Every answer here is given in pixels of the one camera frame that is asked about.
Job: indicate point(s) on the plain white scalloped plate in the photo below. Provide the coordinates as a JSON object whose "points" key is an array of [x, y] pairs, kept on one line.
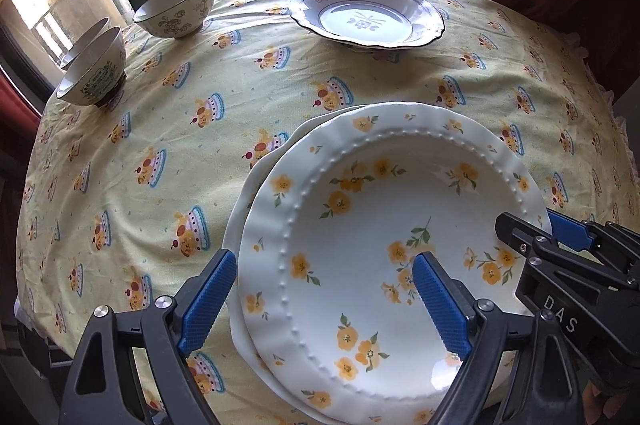
{"points": [[232, 235]]}

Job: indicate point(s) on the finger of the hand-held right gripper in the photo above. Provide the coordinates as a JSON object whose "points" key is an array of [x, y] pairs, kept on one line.
{"points": [[570, 230], [520, 232]]}

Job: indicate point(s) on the white plate with yellow flowers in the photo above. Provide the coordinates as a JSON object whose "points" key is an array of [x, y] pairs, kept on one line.
{"points": [[350, 225]]}

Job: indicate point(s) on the yellow printed tablecloth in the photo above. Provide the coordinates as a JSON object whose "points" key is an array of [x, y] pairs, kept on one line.
{"points": [[200, 155]]}

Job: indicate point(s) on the scalloped white serving bowl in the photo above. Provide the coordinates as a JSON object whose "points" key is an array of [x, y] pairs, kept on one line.
{"points": [[367, 22]]}

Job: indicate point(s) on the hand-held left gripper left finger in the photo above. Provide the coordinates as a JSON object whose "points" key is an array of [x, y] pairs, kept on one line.
{"points": [[207, 305]]}

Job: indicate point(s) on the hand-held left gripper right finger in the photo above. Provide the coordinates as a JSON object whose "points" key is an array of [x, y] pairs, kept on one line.
{"points": [[442, 305]]}

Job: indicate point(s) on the plain rimmed bowl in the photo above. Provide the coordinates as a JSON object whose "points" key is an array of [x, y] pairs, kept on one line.
{"points": [[82, 39]]}

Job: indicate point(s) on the bowl with floral outline print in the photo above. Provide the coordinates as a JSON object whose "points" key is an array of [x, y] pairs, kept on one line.
{"points": [[175, 17]]}

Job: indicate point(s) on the person's right hand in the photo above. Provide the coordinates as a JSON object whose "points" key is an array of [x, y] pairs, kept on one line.
{"points": [[595, 400]]}

